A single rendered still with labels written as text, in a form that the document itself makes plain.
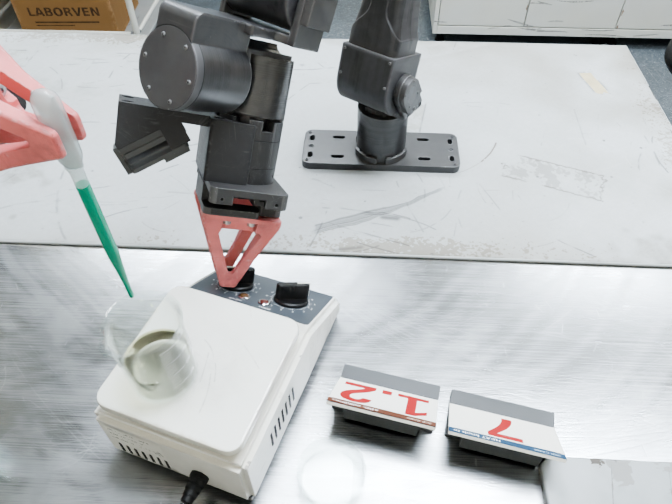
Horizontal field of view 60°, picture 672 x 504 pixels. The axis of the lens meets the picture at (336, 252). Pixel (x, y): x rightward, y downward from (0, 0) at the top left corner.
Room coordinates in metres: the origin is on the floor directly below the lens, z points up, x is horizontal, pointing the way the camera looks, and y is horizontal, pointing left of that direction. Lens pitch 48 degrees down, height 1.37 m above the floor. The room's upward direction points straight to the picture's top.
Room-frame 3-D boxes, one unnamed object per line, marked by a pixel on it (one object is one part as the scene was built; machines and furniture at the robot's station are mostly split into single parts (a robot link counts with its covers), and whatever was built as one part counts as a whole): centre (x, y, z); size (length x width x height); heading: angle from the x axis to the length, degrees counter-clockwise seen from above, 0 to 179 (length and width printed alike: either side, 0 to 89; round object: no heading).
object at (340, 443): (0.18, 0.00, 0.91); 0.06 x 0.06 x 0.02
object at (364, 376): (0.24, -0.04, 0.92); 0.09 x 0.06 x 0.04; 75
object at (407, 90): (0.59, -0.06, 1.00); 0.09 x 0.06 x 0.06; 53
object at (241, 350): (0.24, 0.10, 0.98); 0.12 x 0.12 x 0.01; 69
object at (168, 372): (0.22, 0.13, 1.02); 0.06 x 0.05 x 0.08; 145
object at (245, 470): (0.26, 0.10, 0.94); 0.22 x 0.13 x 0.08; 159
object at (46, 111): (0.22, 0.13, 1.21); 0.01 x 0.01 x 0.04; 69
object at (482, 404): (0.22, -0.14, 0.92); 0.09 x 0.06 x 0.04; 75
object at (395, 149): (0.60, -0.06, 0.94); 0.20 x 0.07 x 0.08; 87
